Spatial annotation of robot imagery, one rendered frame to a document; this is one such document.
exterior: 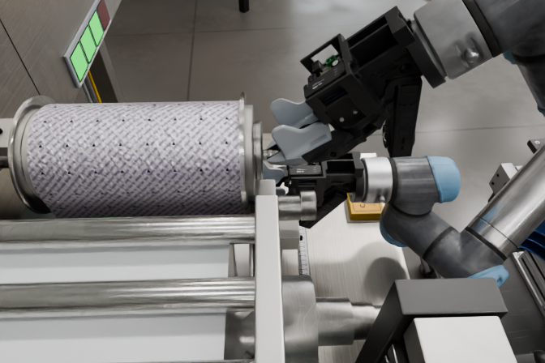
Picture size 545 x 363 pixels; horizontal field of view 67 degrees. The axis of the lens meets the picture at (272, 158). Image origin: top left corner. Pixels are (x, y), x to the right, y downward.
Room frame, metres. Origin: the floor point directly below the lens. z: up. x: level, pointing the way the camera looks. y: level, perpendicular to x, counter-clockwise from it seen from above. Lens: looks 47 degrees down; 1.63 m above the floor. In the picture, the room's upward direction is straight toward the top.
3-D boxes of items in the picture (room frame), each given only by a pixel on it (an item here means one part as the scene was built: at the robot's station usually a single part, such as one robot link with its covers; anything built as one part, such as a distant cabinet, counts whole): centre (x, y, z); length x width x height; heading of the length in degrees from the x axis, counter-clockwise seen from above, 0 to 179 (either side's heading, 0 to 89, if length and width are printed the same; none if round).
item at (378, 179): (0.42, -0.16, 1.11); 0.08 x 0.05 x 0.08; 1
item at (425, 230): (0.41, -0.25, 1.01); 0.11 x 0.08 x 0.11; 37
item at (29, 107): (0.35, 0.28, 1.25); 0.15 x 0.01 x 0.15; 2
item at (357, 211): (0.53, -0.20, 0.91); 0.07 x 0.07 x 0.02; 2
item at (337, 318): (0.11, -0.06, 1.33); 0.06 x 0.03 x 0.03; 92
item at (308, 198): (0.33, -0.05, 1.18); 0.04 x 0.02 x 0.04; 2
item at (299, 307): (0.11, 0.00, 1.33); 0.06 x 0.06 x 0.06; 2
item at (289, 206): (0.33, -0.01, 1.05); 0.06 x 0.05 x 0.31; 92
